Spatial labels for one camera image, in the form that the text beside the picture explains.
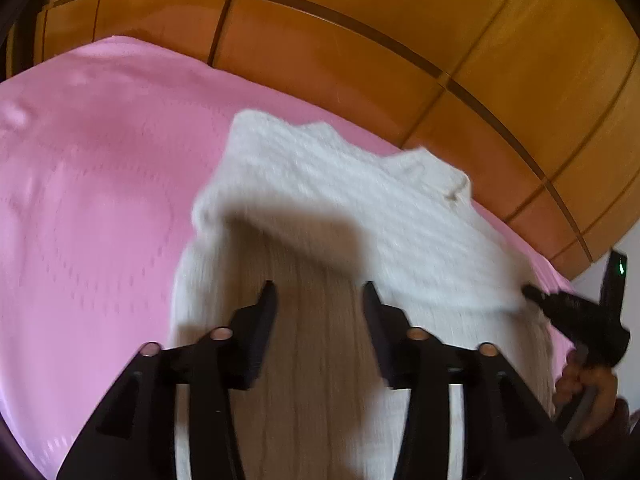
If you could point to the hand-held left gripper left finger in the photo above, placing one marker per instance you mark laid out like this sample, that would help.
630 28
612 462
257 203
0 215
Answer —
250 345

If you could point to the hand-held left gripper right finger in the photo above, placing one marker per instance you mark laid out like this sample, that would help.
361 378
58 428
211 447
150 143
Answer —
386 345

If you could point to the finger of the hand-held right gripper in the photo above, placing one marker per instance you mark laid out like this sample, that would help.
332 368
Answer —
547 302

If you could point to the white knit sweater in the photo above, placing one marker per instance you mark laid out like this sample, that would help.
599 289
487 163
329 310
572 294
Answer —
350 195

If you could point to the person's right forearm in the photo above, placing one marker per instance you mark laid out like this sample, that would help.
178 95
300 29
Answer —
625 425

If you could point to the person's right hand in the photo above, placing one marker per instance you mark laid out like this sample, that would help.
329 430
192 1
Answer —
602 390

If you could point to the pink bed cover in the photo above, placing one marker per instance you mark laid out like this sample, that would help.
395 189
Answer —
100 160

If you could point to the wooden wardrobe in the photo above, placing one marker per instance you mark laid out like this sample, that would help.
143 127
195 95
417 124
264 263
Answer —
400 35

